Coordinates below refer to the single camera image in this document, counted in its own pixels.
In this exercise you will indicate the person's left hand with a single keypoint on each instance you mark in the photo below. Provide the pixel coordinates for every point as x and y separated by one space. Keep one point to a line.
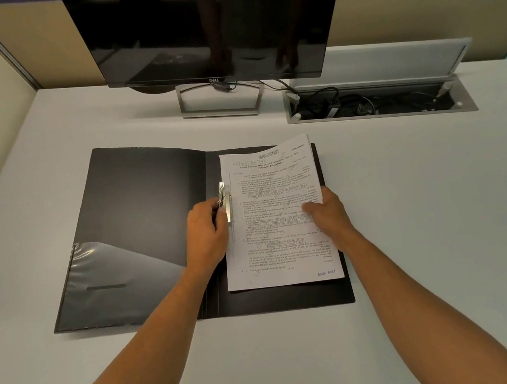
206 240

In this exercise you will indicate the person's right hand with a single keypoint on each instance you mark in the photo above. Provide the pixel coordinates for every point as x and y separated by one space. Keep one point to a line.
332 220

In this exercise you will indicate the stack of printed papers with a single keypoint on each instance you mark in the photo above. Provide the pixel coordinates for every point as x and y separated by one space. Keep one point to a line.
270 177

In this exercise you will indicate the black folder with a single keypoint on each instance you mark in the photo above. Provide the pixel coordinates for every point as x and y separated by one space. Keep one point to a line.
139 198

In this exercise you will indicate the person's right forearm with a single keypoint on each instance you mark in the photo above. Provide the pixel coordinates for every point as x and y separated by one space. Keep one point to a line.
436 318

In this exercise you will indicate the person's left forearm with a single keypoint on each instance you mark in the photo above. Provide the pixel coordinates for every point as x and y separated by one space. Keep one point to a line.
132 366

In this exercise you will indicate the silver monitor stand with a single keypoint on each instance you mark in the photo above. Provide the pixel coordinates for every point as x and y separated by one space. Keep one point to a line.
217 113

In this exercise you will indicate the black computer monitor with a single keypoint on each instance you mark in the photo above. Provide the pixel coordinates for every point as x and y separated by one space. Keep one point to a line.
206 15

